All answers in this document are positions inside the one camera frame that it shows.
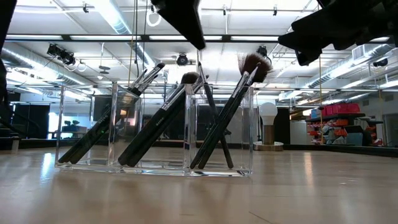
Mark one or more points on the long ceiling light panel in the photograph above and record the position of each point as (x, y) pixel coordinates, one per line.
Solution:
(381, 39)
(104, 37)
(255, 38)
(34, 37)
(168, 37)

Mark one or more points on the black monitor screen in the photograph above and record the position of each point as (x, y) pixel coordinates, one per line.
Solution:
(99, 104)

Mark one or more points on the storage shelf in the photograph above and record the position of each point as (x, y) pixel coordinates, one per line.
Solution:
(342, 127)

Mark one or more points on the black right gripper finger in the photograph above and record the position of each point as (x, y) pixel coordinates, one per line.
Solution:
(308, 57)
(304, 39)

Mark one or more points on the light bulb on wooden stand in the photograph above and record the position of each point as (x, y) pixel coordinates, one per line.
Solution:
(268, 113)

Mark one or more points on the clear acrylic organizer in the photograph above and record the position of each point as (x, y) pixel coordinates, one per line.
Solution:
(155, 170)

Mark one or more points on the background desk with items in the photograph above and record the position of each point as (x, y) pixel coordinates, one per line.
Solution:
(73, 127)

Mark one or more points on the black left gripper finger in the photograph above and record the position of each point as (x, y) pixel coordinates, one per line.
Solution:
(183, 18)

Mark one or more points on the thick black-headed makeup brush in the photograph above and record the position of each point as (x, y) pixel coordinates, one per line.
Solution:
(160, 119)

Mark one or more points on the silver ventilation duct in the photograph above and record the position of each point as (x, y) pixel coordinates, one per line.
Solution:
(342, 68)
(124, 31)
(18, 57)

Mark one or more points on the round black ceiling camera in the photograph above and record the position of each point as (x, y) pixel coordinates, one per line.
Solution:
(182, 59)

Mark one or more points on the fluffy brown makeup brush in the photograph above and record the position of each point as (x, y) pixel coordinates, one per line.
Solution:
(258, 62)

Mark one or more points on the red storage bins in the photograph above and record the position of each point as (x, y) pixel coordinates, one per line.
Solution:
(340, 109)

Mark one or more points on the thin black makeup brush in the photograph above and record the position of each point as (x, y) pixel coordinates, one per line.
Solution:
(102, 120)
(244, 82)
(226, 155)
(150, 143)
(94, 138)

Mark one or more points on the wall vent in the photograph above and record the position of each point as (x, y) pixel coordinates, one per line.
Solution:
(358, 51)

